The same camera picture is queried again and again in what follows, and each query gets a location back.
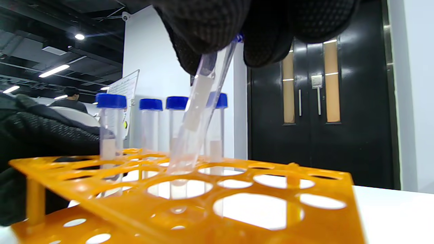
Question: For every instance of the blue-capped clear test tube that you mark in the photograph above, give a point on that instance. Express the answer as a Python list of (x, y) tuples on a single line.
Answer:
[(151, 104), (176, 102), (196, 112), (111, 101), (222, 101)]

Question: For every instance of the orange test tube rack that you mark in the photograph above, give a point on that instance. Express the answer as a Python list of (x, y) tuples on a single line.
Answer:
[(325, 227)]

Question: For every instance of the person's left hand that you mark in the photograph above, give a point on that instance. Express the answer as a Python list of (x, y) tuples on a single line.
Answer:
[(34, 135)]

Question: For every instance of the white whiteboard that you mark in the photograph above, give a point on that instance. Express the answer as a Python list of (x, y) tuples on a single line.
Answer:
[(125, 86)]

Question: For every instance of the strip ceiling light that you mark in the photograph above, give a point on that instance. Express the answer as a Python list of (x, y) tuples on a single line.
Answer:
[(11, 89), (54, 70)]

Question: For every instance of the white chair back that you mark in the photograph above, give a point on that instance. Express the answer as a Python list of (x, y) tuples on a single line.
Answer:
[(76, 117)]

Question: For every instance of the person's right hand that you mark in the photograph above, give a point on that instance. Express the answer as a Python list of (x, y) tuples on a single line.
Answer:
[(254, 20)]

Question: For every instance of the white ceiling camera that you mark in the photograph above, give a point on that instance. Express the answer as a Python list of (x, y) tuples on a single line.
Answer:
[(126, 16)]

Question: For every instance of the round ceiling light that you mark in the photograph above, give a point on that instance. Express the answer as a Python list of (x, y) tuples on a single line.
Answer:
[(79, 36)]

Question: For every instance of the black double door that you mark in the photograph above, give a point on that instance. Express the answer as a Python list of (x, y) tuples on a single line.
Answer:
[(366, 101)]

